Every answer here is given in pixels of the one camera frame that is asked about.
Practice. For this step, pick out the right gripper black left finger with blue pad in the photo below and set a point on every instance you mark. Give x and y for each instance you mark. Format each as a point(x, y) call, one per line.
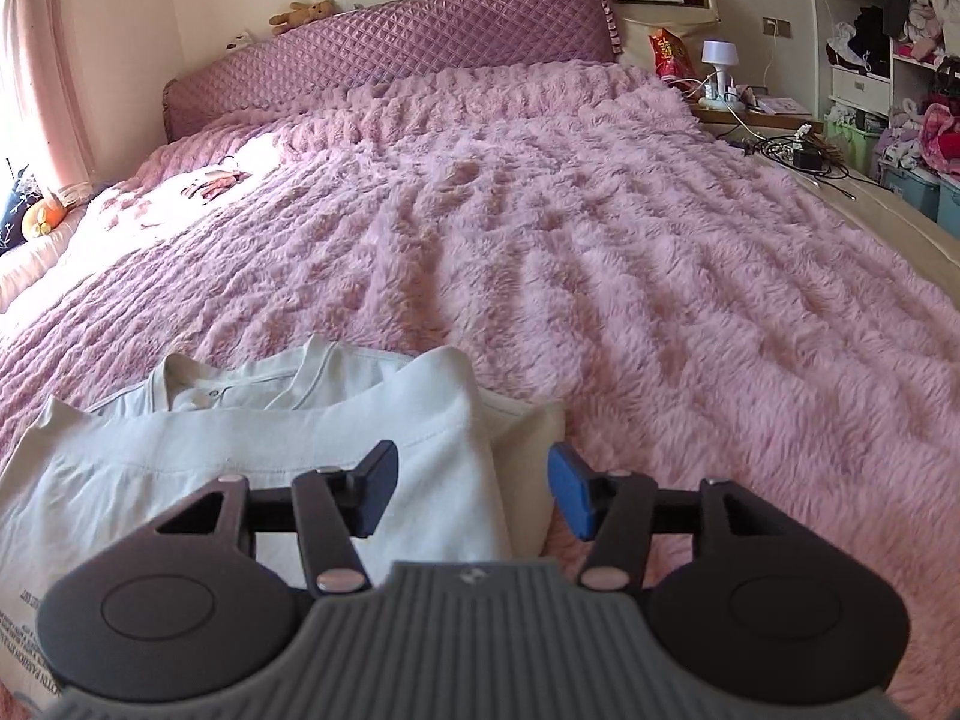
point(213, 589)

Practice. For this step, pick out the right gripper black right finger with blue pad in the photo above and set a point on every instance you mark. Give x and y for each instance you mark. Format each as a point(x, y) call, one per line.
point(734, 590)

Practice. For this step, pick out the white sweatshirt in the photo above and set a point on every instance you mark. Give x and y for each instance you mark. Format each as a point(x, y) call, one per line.
point(472, 466)

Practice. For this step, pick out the pile of pink red clothes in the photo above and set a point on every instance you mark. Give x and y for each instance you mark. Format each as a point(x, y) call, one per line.
point(920, 138)

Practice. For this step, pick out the white shelving unit with clothes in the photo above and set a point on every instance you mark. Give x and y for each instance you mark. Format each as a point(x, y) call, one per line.
point(879, 54)

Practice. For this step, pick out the pink fluffy blanket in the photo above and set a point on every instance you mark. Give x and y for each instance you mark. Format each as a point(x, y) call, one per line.
point(572, 229)

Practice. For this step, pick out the orange plush toy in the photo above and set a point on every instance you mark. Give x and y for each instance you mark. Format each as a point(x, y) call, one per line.
point(43, 217)

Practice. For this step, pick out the teal storage bin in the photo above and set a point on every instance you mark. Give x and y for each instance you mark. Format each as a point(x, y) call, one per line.
point(918, 187)

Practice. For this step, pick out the dark blue floral pillow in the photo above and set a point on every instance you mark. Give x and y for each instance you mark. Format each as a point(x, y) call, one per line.
point(22, 194)

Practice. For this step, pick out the green storage bin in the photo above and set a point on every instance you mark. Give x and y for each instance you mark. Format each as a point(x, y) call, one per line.
point(855, 145)

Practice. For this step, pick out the wooden nightstand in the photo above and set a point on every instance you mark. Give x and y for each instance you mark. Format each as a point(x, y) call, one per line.
point(752, 118)

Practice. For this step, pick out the white mushroom table lamp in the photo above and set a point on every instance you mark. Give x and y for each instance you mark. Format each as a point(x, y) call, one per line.
point(721, 56)

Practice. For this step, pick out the red snack bag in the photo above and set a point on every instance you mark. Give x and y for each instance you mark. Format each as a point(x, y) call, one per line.
point(671, 59)

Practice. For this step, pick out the brown teddy bear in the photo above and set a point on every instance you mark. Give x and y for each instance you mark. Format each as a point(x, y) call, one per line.
point(301, 14)

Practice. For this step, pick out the purple quilted headboard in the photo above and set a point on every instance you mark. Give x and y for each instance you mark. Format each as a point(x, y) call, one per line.
point(388, 42)

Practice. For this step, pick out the pink curtain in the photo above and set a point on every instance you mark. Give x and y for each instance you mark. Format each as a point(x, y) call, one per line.
point(35, 53)

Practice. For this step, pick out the wall power outlet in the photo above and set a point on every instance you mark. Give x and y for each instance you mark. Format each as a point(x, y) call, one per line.
point(779, 29)

